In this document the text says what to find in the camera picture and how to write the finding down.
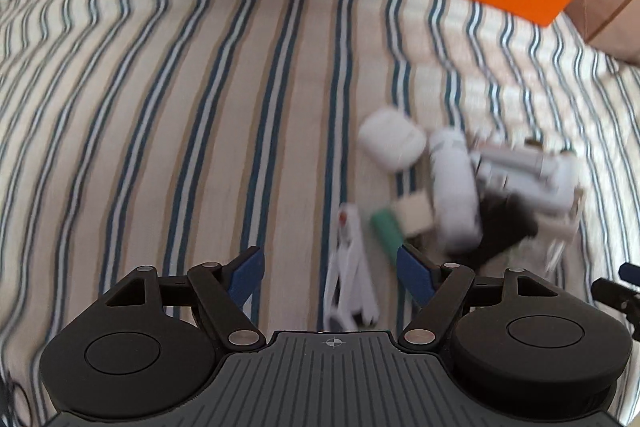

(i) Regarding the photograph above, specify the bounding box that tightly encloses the black object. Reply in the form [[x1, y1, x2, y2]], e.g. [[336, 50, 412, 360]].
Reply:
[[450, 192, 539, 268]]

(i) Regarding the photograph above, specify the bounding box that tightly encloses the white cube charger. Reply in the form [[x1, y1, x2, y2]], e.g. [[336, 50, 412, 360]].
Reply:
[[390, 191, 435, 238]]

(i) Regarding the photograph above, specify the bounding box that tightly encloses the striped bed sheet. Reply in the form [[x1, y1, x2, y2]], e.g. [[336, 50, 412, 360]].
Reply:
[[0, 0, 640, 427]]

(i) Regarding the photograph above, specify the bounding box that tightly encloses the green tube with gold end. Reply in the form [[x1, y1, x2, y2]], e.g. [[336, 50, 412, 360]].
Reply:
[[370, 207, 406, 267]]

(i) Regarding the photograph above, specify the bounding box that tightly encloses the white bottle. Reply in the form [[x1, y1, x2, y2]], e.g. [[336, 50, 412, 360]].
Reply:
[[428, 129, 484, 251]]

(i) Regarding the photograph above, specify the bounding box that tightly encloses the white handheld gadget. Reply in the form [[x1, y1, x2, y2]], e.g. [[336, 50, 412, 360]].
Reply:
[[470, 139, 584, 248]]

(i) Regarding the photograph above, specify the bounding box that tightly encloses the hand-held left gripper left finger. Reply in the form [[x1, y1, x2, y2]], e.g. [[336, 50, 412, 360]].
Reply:
[[105, 246, 266, 352]]

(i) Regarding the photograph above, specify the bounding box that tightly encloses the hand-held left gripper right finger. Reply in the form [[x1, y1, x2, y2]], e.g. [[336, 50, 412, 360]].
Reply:
[[396, 243, 560, 352]]

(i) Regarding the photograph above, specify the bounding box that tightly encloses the white earbud case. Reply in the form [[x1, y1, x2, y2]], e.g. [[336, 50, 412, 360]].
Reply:
[[358, 107, 429, 172]]

